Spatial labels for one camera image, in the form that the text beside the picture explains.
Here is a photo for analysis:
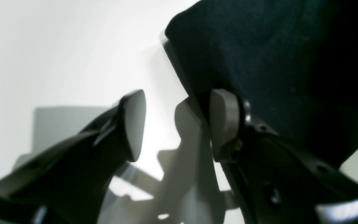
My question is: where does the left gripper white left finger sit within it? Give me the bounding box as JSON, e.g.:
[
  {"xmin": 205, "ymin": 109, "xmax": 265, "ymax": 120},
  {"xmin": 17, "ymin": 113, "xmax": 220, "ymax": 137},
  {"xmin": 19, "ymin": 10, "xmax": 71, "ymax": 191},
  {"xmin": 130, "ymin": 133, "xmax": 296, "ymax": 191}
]
[{"xmin": 0, "ymin": 90, "xmax": 146, "ymax": 224}]

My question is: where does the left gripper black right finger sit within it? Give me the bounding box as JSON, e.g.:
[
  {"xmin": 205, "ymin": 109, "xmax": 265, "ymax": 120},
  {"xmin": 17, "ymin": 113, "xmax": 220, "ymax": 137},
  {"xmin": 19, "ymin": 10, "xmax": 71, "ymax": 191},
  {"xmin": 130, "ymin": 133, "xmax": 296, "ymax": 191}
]
[{"xmin": 209, "ymin": 89, "xmax": 358, "ymax": 224}]

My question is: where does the black T-shirt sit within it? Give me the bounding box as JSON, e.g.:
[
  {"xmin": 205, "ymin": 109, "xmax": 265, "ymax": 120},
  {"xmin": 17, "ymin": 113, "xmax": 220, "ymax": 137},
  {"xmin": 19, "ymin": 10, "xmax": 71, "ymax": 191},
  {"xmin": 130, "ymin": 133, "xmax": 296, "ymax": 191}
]
[{"xmin": 165, "ymin": 0, "xmax": 358, "ymax": 168}]

